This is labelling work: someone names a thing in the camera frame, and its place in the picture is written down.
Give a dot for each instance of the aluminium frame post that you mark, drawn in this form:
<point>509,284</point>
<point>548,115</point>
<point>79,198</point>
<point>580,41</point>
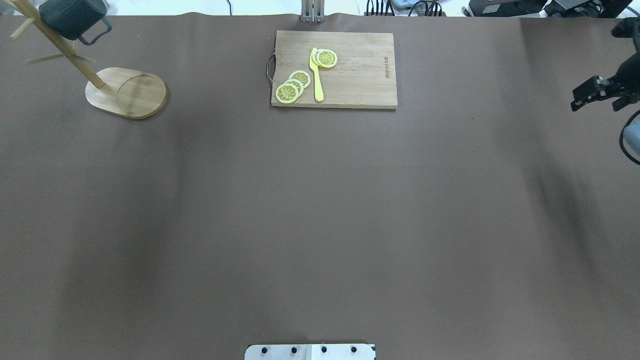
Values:
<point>312,11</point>

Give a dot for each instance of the lemon slice near handle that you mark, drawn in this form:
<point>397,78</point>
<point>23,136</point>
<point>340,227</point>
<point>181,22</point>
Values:
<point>301,76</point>

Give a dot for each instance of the lemon slice on knife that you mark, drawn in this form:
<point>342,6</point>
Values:
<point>325,58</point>

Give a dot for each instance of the bamboo cutting board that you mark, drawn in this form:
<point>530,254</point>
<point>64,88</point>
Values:
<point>364,76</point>

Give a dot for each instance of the lemon slice far end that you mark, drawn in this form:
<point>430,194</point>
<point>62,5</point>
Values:
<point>286,94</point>

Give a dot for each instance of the yellow plastic knife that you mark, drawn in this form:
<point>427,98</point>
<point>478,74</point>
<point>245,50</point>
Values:
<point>317,84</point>

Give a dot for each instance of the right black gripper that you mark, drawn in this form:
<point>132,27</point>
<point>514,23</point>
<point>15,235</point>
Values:
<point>628,76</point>

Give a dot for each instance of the white central pillar mount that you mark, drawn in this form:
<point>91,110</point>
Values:
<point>311,351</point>

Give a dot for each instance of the dark blue HOME mug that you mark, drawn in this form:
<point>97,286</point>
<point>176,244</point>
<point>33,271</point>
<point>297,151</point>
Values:
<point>73,18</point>

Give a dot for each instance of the wooden cup rack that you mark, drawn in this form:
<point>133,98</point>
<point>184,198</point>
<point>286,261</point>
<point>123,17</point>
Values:
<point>124,92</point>

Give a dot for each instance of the lemon slice middle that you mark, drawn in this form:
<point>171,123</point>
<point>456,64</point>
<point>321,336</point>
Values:
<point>298,84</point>

